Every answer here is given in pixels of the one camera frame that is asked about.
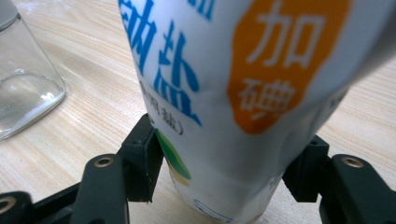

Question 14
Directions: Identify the white and blue salt bag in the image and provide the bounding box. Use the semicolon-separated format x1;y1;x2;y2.
117;0;396;224

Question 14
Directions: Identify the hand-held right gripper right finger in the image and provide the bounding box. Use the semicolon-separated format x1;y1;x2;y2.
281;133;396;224

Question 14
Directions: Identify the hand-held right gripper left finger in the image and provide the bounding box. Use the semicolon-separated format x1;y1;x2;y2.
69;113;165;224

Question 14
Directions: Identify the clear jar with white lid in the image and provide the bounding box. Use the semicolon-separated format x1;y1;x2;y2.
0;0;67;141

